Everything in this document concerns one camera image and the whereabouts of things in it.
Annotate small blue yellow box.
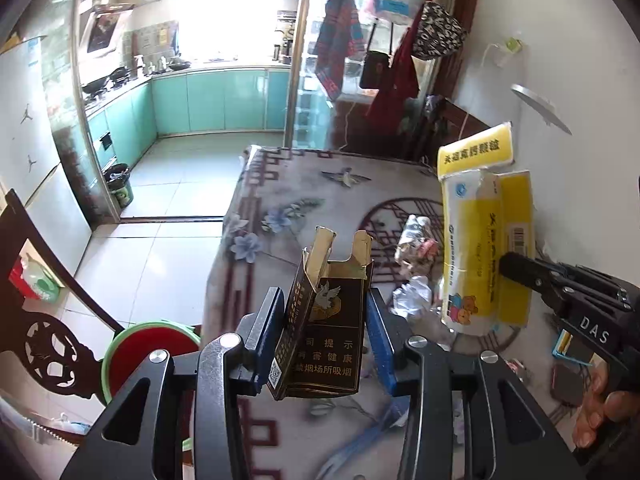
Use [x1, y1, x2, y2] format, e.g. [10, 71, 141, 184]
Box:
[552, 330, 596, 365]

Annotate person's right hand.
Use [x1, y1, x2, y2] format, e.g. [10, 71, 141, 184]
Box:
[572, 360, 621, 448]

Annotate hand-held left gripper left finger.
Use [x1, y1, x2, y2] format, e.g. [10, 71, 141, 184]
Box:
[60, 287, 286, 480]

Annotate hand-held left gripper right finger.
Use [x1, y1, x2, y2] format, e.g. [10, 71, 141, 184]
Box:
[366, 290, 586, 480]

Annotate black wok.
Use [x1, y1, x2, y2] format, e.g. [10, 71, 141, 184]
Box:
[82, 75, 113, 95]

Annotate wrappers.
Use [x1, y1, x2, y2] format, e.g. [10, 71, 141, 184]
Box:
[395, 215, 443, 266]

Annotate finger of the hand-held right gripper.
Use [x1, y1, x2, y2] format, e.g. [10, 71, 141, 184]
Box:
[500, 252, 576, 311]

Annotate floral printed tablecloth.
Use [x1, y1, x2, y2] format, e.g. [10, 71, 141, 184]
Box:
[202, 145, 640, 480]

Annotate blue red plaid garment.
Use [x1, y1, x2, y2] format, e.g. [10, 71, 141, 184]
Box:
[314, 0, 363, 103]

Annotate crumpled clear plastic wrapper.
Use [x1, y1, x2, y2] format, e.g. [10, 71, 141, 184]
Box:
[391, 276, 441, 321]

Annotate teal kitchen cabinets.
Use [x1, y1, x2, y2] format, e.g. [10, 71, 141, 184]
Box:
[85, 67, 291, 171]

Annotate yellow white plastic packet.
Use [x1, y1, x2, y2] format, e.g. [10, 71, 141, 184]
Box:
[437, 121, 536, 336]

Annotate red bin with green rim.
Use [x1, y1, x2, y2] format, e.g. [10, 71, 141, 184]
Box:
[101, 321, 203, 408]

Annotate dark red hanging garment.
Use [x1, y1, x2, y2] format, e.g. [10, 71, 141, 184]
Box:
[365, 25, 421, 136]

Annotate black range hood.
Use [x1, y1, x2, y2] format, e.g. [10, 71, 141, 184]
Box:
[80, 2, 136, 61]

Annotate dark red wallet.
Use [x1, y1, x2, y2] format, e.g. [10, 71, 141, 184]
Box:
[551, 362, 583, 406]

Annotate green white plastic bottle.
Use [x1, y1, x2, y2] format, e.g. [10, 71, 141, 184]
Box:
[22, 260, 63, 303]

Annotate small black green bin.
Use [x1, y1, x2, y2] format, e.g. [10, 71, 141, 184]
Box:
[102, 162, 135, 210]

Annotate black white patterned bag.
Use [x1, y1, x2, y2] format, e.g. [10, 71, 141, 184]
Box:
[411, 1, 468, 61]

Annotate white green wall charger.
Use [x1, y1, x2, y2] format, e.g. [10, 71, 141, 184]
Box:
[482, 35, 526, 68]

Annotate white zippered bag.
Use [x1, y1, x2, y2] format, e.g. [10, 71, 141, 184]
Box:
[0, 400, 76, 448]

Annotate carved dark wooden chair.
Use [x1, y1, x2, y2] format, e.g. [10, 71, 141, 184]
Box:
[0, 189, 126, 411]

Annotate black hanging bag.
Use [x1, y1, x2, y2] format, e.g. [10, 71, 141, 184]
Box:
[359, 50, 391, 91]

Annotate dark brown cigarette box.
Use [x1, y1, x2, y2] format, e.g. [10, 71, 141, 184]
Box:
[266, 226, 375, 401]

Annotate red packet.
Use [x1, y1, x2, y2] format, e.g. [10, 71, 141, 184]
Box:
[9, 255, 31, 298]

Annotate silver metal disc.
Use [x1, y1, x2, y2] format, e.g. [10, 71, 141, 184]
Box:
[511, 85, 573, 136]

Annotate white refrigerator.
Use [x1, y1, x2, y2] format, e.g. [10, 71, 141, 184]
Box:
[0, 35, 93, 271]

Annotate sliding glass door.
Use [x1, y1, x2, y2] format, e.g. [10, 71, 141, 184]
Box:
[284, 0, 346, 150]

